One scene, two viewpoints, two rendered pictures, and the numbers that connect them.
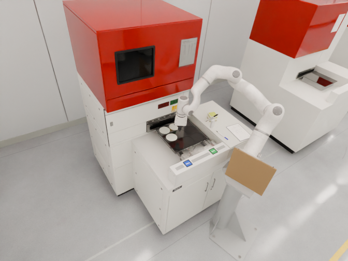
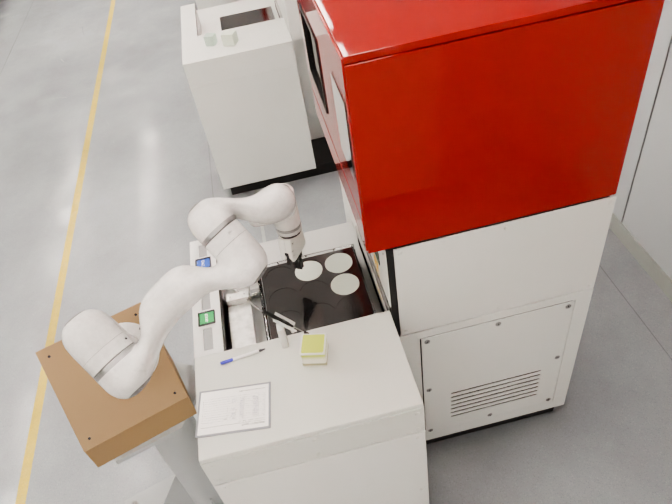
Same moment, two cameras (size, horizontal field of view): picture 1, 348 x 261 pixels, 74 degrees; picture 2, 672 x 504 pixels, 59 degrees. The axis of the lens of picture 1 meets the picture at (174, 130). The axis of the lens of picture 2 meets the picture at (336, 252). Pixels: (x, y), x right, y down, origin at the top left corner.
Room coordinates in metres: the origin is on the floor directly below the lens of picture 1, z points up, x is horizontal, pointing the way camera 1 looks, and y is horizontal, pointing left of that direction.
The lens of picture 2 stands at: (2.43, -1.17, 2.40)
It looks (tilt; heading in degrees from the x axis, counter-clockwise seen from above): 44 degrees down; 123
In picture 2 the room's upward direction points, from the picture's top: 10 degrees counter-clockwise
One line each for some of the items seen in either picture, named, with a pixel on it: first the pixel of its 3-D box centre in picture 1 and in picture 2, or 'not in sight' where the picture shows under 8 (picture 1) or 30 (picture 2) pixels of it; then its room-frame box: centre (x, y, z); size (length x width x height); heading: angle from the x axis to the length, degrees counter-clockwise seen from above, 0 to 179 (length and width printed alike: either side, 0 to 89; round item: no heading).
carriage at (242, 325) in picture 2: (200, 153); (241, 320); (1.38, -0.24, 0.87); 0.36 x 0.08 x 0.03; 128
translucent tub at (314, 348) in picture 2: (212, 117); (314, 350); (1.74, -0.34, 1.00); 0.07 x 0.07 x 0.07; 23
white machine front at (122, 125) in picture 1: (150, 115); (361, 215); (1.64, 0.22, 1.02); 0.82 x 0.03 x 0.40; 128
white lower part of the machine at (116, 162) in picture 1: (135, 141); (452, 304); (1.91, 0.43, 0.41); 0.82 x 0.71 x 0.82; 128
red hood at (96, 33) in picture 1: (132, 48); (445, 66); (1.88, 0.42, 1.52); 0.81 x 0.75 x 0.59; 128
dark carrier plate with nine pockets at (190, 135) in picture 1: (180, 133); (314, 291); (1.58, -0.07, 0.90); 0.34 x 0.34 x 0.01; 38
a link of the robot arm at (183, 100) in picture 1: (183, 104); (282, 207); (1.52, -0.05, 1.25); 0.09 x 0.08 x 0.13; 37
